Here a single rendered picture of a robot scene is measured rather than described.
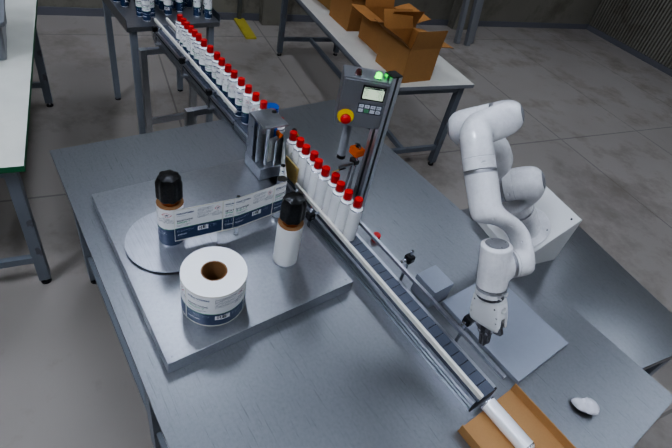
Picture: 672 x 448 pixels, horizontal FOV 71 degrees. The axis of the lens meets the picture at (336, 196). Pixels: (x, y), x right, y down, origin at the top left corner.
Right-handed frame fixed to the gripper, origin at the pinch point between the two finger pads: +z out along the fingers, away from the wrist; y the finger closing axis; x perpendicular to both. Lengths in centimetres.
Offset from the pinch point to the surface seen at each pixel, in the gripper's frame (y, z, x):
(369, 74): 64, -67, -9
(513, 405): -7.4, 26.7, -9.1
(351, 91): 65, -62, -2
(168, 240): 86, -17, 63
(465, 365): 6.6, 16.7, -1.7
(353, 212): 60, -19, 2
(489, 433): -9.0, 27.3, 4.9
